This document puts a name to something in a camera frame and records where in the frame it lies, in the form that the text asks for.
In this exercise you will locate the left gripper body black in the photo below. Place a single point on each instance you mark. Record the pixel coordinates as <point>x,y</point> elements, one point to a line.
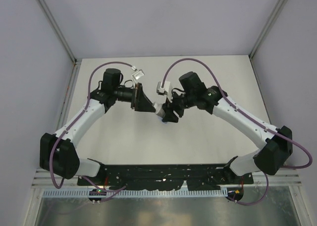
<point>133,96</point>

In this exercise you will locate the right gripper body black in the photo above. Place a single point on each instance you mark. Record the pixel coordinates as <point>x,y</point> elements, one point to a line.
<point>179,104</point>

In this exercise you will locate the white vitamin pill bottle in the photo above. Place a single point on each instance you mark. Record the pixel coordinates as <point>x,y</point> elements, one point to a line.
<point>159,111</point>

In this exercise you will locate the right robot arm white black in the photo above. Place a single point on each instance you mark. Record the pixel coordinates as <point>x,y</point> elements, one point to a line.
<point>272,148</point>

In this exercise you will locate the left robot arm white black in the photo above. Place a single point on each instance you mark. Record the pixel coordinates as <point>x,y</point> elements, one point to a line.
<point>58,151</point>

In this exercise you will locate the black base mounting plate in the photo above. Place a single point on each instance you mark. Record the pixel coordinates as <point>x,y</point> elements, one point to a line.
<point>168,177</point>

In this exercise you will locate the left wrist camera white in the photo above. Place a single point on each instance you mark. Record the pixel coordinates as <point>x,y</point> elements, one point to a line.
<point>137,74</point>

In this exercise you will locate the left aluminium frame post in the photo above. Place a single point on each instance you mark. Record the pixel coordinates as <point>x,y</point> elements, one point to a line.
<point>53,23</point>

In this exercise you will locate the aluminium frame post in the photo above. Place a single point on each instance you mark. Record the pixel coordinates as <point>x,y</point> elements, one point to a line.
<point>271,20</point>
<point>53,23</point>

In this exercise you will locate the slotted grey cable duct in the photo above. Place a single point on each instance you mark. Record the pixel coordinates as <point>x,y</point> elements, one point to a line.
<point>93,193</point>

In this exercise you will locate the right aluminium frame post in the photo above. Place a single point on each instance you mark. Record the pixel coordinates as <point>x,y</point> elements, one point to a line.
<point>271,20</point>

